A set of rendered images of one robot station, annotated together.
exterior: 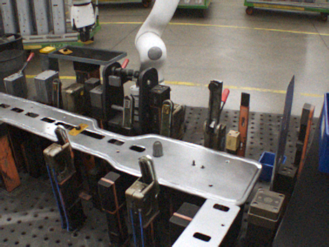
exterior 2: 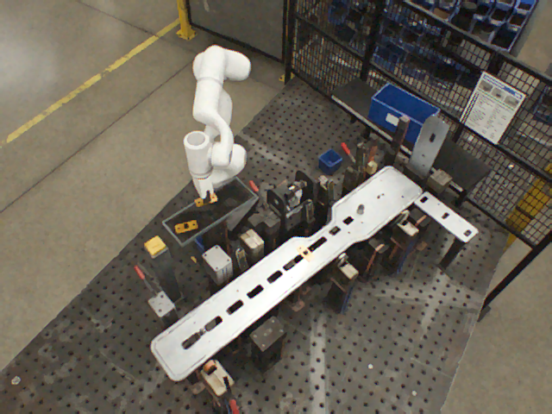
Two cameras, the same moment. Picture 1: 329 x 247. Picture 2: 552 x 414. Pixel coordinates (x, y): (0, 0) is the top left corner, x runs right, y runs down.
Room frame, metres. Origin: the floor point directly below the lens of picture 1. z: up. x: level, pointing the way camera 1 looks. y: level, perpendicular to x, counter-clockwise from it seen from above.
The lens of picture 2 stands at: (1.02, 1.27, 2.61)
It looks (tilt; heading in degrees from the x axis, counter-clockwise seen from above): 54 degrees down; 286
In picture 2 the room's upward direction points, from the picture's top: 3 degrees clockwise
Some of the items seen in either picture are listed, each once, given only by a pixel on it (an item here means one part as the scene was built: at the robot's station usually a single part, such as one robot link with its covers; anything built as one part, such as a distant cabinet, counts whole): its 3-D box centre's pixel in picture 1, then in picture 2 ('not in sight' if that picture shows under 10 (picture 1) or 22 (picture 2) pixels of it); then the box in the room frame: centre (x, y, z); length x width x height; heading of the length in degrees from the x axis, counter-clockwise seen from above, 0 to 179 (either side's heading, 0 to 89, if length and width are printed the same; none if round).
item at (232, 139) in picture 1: (229, 179); (365, 188); (0.98, -0.22, 0.88); 0.04 x 0.04 x 0.36; 59
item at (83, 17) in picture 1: (82, 13); (203, 178); (1.58, 0.34, 1.35); 0.10 x 0.07 x 0.11; 134
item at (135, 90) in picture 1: (132, 124); (290, 217); (1.28, 0.12, 0.94); 0.18 x 0.13 x 0.49; 59
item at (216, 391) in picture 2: not in sight; (222, 391); (1.30, 0.91, 0.88); 0.15 x 0.11 x 0.36; 149
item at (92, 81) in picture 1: (97, 122); (255, 244); (1.39, 0.29, 0.90); 0.05 x 0.05 x 0.40; 59
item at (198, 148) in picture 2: not in sight; (199, 152); (1.57, 0.34, 1.49); 0.09 x 0.08 x 0.13; 12
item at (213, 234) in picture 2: (90, 100); (215, 240); (1.56, 0.34, 0.92); 0.10 x 0.08 x 0.45; 59
